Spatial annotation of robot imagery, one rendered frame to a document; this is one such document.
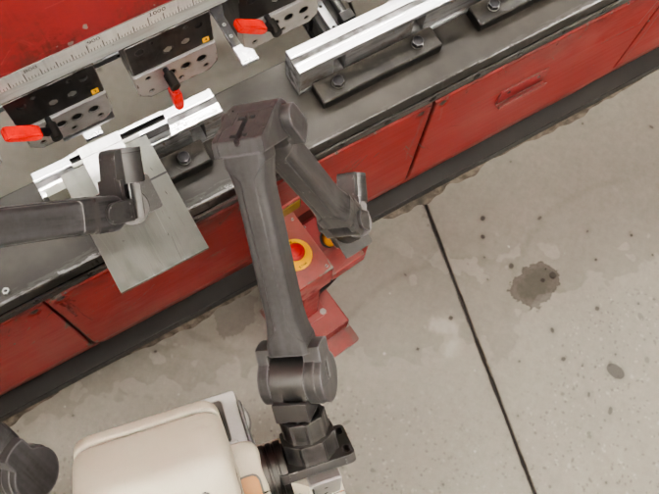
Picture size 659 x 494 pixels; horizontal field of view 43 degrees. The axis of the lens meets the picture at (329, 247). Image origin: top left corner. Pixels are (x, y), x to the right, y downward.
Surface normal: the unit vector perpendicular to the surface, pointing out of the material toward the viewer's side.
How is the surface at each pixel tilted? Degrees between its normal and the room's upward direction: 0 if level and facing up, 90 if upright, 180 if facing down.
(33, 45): 90
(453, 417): 0
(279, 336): 41
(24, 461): 58
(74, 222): 50
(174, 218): 0
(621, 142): 0
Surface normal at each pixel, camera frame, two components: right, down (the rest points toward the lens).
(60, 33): 0.50, 0.84
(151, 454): -0.17, -0.84
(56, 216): 0.85, -0.05
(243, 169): -0.27, 0.32
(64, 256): 0.05, -0.29
